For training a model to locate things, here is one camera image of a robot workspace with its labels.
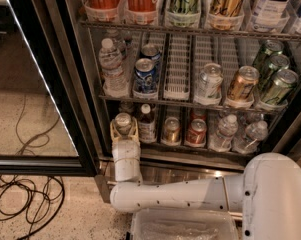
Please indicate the blue pepsi can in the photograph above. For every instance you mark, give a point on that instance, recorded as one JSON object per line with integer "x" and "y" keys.
{"x": 145, "y": 75}
{"x": 151, "y": 51}

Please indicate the blue pepsi can behind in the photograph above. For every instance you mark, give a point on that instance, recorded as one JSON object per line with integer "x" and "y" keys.
{"x": 151, "y": 51}

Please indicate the red cola can front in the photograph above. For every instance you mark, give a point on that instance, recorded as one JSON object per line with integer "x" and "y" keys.
{"x": 196, "y": 132}

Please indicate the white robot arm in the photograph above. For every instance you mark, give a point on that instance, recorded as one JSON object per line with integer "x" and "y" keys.
{"x": 267, "y": 194}

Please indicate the gold can bottom shelf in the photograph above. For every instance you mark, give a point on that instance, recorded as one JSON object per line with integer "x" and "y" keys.
{"x": 171, "y": 132}

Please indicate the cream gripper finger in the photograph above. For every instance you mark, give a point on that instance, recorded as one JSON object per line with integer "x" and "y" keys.
{"x": 134, "y": 134}
{"x": 114, "y": 134}

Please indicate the water bottle bottom shelf left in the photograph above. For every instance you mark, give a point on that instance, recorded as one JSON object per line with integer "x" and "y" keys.
{"x": 224, "y": 133}

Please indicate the white labelled bottle top shelf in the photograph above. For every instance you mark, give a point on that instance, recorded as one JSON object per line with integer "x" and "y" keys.
{"x": 269, "y": 9}

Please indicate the gold can middle shelf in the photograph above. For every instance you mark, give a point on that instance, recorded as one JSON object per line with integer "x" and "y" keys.
{"x": 242, "y": 84}

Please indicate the green can middle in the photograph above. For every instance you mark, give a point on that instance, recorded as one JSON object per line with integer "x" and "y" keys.
{"x": 273, "y": 64}

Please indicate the empty white shelf tray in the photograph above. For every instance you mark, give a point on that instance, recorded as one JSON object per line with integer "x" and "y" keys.
{"x": 177, "y": 75}

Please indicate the water bottle middle shelf behind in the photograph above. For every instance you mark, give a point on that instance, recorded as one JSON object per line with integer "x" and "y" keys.
{"x": 118, "y": 40}

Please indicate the stainless steel fridge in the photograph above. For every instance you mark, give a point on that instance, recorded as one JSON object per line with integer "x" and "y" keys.
{"x": 160, "y": 163}

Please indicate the red cola can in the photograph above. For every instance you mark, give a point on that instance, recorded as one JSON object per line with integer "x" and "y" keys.
{"x": 196, "y": 132}
{"x": 196, "y": 113}

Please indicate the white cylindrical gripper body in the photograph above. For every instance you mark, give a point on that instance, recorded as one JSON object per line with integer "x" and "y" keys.
{"x": 126, "y": 150}

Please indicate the clear plastic bin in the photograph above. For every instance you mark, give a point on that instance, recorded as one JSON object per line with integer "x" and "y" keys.
{"x": 181, "y": 224}

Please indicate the water bottle middle shelf front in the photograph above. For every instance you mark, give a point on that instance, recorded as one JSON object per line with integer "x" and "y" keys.
{"x": 111, "y": 62}

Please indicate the blue pepsi can front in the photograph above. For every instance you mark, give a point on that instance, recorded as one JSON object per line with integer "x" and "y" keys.
{"x": 145, "y": 75}

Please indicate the brown glass bottle white cap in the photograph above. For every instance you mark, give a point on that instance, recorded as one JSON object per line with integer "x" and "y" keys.
{"x": 146, "y": 124}

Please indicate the glass fridge door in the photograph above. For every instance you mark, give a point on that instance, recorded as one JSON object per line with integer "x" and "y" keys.
{"x": 45, "y": 123}

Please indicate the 7up can bottom shelf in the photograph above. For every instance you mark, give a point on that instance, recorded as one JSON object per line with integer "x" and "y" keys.
{"x": 123, "y": 123}

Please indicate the water bottle bottom shelf right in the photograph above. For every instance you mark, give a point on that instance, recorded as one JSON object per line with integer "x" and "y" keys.
{"x": 246, "y": 142}

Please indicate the green can back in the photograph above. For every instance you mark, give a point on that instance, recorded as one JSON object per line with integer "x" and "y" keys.
{"x": 267, "y": 48}

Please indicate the green can front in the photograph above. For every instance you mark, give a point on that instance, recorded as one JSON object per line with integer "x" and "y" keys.
{"x": 280, "y": 85}

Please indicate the white silver can middle shelf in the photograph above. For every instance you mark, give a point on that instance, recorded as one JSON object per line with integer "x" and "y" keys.
{"x": 209, "y": 81}

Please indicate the red cola can behind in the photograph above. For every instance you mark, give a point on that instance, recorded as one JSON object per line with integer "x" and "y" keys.
{"x": 196, "y": 113}

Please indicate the water bottle shelf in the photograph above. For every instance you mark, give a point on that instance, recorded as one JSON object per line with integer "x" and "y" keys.
{"x": 118, "y": 40}
{"x": 246, "y": 142}
{"x": 224, "y": 133}
{"x": 111, "y": 62}

